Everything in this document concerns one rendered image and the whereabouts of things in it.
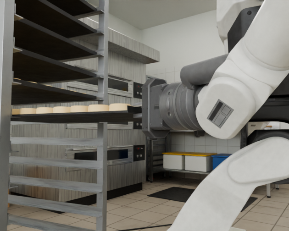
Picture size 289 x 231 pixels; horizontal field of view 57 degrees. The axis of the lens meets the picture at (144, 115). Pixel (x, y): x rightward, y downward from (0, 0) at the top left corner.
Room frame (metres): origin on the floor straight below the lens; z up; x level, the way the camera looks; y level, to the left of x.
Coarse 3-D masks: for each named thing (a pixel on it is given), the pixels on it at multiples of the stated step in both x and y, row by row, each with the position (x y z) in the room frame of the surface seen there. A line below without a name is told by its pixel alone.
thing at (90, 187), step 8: (16, 176) 1.26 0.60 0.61; (24, 176) 1.24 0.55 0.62; (24, 184) 1.20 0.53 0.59; (32, 184) 1.20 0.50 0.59; (40, 184) 1.20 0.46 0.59; (48, 184) 1.18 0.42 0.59; (56, 184) 1.16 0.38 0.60; (64, 184) 1.14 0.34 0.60; (72, 184) 1.12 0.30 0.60; (80, 184) 1.10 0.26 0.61; (88, 184) 1.09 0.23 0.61; (96, 184) 1.07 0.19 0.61; (96, 192) 1.04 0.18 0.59
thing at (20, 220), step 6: (12, 216) 1.27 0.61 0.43; (18, 216) 1.25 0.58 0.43; (18, 222) 1.25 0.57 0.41; (24, 222) 1.24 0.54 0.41; (30, 222) 1.22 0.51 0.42; (36, 222) 1.20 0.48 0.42; (42, 222) 1.19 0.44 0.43; (48, 222) 1.18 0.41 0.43; (54, 222) 1.16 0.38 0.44; (36, 228) 1.17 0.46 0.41; (42, 228) 1.17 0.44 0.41; (48, 228) 1.17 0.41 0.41; (54, 228) 1.16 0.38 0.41; (60, 228) 1.15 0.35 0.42; (66, 228) 1.13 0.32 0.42; (72, 228) 1.12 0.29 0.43; (78, 228) 1.11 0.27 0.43; (84, 228) 1.09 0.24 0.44
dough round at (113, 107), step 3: (111, 105) 0.59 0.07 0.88; (114, 105) 0.58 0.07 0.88; (117, 105) 0.58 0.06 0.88; (120, 105) 0.58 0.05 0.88; (123, 105) 0.58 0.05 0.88; (126, 105) 0.59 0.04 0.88; (129, 105) 0.59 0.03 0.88; (111, 108) 0.59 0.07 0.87; (114, 108) 0.58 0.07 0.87; (117, 108) 0.58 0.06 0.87; (120, 108) 0.58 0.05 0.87; (123, 108) 0.58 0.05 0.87; (126, 108) 0.59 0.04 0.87
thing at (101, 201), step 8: (104, 0) 1.06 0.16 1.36; (104, 16) 1.06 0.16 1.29; (104, 24) 1.06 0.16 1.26; (104, 40) 1.06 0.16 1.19; (104, 48) 1.06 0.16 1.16; (104, 56) 1.06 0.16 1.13; (104, 64) 1.06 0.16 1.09; (104, 72) 1.06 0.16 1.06; (104, 80) 1.06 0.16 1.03; (104, 88) 1.06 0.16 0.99; (104, 96) 1.07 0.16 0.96; (104, 104) 1.07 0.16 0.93; (104, 128) 1.07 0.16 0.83; (104, 136) 1.07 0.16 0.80; (104, 144) 1.07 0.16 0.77; (104, 152) 1.07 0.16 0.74; (104, 160) 1.07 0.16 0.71; (104, 168) 1.07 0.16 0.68; (104, 176) 1.07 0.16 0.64; (104, 184) 1.07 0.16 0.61; (104, 192) 1.07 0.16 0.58; (104, 200) 1.07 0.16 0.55; (104, 208) 1.07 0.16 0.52; (104, 216) 1.07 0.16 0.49; (96, 224) 1.07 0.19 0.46; (104, 224) 1.07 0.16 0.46
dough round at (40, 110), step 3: (39, 108) 0.68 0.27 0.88; (42, 108) 0.68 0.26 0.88; (45, 108) 0.68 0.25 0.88; (48, 108) 0.68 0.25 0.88; (51, 108) 0.69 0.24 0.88; (36, 111) 0.69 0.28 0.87; (39, 111) 0.68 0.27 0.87; (42, 111) 0.68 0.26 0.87; (45, 111) 0.68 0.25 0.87; (48, 111) 0.68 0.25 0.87; (51, 111) 0.69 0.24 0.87
